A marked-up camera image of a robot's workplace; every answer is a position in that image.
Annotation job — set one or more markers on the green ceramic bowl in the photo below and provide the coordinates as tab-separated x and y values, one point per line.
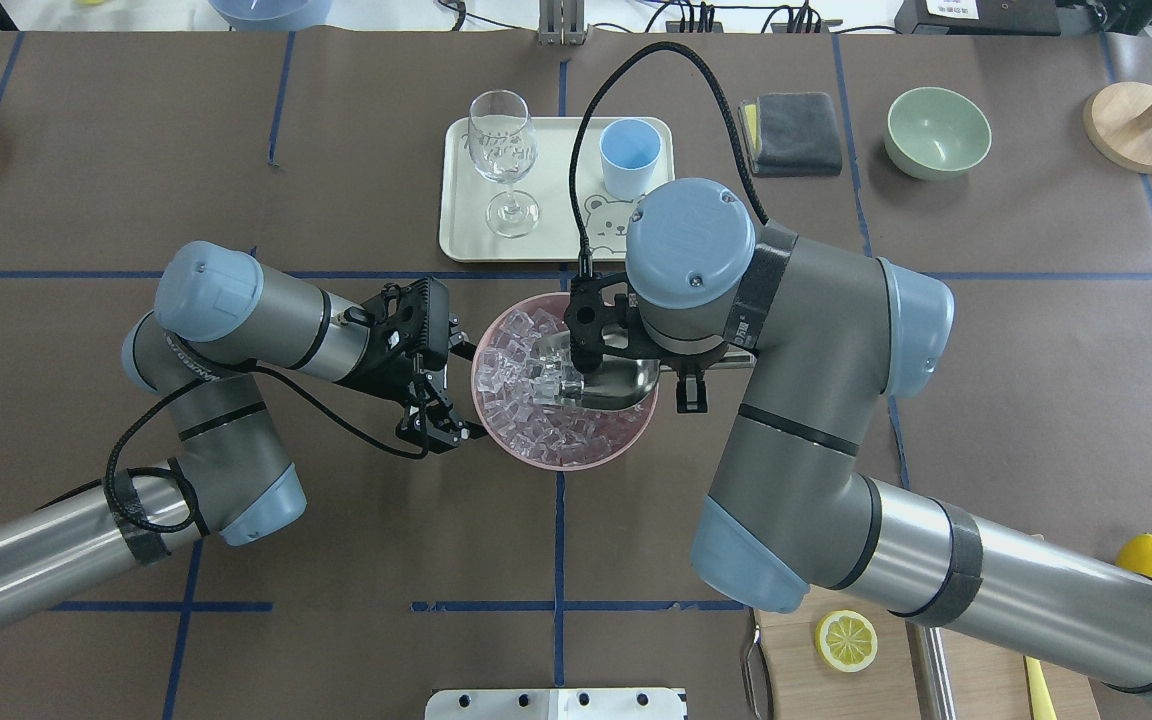
935	134

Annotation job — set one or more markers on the metal cylinder rod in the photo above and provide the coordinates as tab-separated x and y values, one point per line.
936	695

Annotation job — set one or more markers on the wooden stand with base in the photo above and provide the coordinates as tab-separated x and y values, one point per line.
1118	122

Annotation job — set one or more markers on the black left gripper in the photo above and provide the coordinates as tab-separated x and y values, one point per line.
391	377

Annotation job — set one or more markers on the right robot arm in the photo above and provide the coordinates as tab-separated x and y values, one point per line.
832	331

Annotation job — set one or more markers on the lemon half slice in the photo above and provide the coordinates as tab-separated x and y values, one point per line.
846	641

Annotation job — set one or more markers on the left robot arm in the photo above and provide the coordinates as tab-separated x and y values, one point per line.
206	459

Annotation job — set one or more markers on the blue bowl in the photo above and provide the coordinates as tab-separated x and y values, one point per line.
273	16

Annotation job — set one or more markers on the dark grey folded cloth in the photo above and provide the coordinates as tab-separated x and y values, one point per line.
792	135

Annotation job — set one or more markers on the wooden cutting board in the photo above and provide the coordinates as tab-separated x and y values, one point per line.
988	682

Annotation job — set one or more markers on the pink bowl of ice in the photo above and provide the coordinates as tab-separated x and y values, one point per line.
549	437

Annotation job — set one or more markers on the aluminium frame post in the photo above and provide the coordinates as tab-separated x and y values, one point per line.
562	22

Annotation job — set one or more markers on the yellow plastic knife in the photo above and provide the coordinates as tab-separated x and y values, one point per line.
1039	695

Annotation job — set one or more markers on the metal ice scoop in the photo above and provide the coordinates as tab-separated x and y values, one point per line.
619	384

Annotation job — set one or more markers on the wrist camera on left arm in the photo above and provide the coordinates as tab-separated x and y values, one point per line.
586	317

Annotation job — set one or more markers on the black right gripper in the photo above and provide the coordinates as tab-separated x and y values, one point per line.
689	388

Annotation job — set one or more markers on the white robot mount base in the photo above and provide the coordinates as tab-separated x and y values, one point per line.
559	703

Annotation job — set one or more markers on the light blue cup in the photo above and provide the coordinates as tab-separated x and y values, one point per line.
630	150

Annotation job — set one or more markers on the clear wine glass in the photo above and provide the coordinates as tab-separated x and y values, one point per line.
503	147

